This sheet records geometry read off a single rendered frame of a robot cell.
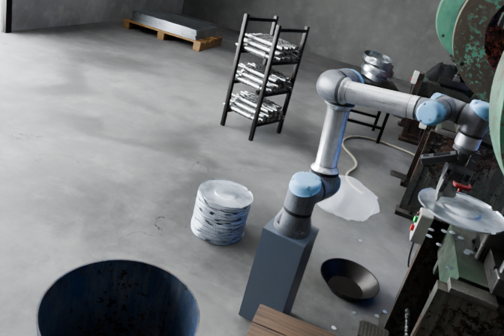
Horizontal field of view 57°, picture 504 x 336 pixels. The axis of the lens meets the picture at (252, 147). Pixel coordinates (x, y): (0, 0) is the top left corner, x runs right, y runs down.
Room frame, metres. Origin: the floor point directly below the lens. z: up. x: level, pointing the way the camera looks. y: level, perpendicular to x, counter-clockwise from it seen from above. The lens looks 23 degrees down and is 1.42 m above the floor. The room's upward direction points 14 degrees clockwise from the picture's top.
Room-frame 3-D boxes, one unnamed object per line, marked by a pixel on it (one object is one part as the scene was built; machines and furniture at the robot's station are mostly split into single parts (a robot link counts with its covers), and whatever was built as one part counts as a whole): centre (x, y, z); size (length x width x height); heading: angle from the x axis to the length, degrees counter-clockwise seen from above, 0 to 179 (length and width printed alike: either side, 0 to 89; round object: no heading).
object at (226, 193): (2.17, 0.07, 0.23); 0.29 x 0.29 x 0.01
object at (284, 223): (1.62, -0.24, 0.50); 0.15 x 0.15 x 0.10
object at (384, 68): (4.51, -0.99, 0.40); 0.45 x 0.40 x 0.79; 178
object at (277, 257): (1.62, -0.24, 0.23); 0.18 x 0.18 x 0.45; 69
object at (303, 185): (1.63, -0.24, 0.62); 0.13 x 0.12 x 0.14; 145
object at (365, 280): (1.94, -0.63, 0.04); 0.30 x 0.30 x 0.07
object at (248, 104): (3.82, 0.06, 0.47); 0.46 x 0.43 x 0.95; 56
